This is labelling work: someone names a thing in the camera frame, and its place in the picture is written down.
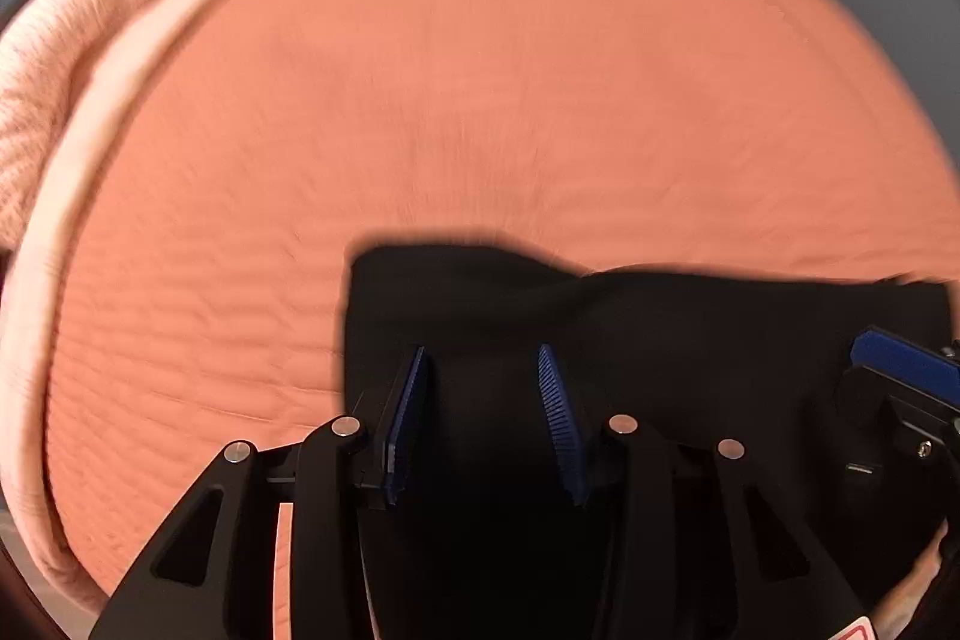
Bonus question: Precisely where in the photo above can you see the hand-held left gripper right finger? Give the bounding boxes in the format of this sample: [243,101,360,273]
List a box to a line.
[537,343,872,640]

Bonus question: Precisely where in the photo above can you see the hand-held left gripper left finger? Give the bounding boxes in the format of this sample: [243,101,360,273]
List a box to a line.
[88,345,430,640]

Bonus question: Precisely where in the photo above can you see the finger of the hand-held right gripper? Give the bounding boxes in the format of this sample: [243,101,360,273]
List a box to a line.
[850,326,960,410]

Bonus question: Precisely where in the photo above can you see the black pants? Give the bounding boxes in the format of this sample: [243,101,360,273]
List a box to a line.
[343,230,955,640]

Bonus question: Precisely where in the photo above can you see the person's right hand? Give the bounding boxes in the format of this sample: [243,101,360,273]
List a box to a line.
[872,524,960,640]

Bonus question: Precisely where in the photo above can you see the pink quilted bedspread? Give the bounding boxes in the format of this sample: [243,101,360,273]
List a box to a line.
[45,0,960,603]

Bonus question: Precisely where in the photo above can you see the light pink blanket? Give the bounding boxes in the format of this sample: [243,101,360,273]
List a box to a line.
[0,0,316,611]

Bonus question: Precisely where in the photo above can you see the floral pink pillow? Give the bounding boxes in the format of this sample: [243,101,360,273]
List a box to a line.
[0,0,163,253]

